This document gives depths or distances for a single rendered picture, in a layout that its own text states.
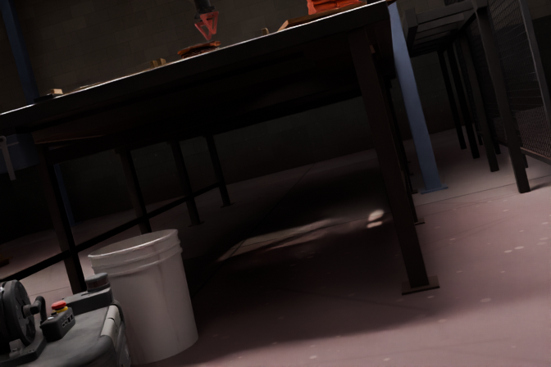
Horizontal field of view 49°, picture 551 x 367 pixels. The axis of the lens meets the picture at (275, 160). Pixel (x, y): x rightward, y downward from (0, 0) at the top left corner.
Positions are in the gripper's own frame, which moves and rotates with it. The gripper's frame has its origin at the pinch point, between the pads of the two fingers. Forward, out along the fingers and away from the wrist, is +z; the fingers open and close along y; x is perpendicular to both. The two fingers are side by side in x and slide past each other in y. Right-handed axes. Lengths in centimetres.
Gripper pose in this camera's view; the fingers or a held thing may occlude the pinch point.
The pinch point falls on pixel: (211, 34)
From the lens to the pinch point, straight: 235.1
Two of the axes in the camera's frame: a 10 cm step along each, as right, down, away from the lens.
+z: 2.7, 9.6, 0.5
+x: -9.2, 2.7, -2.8
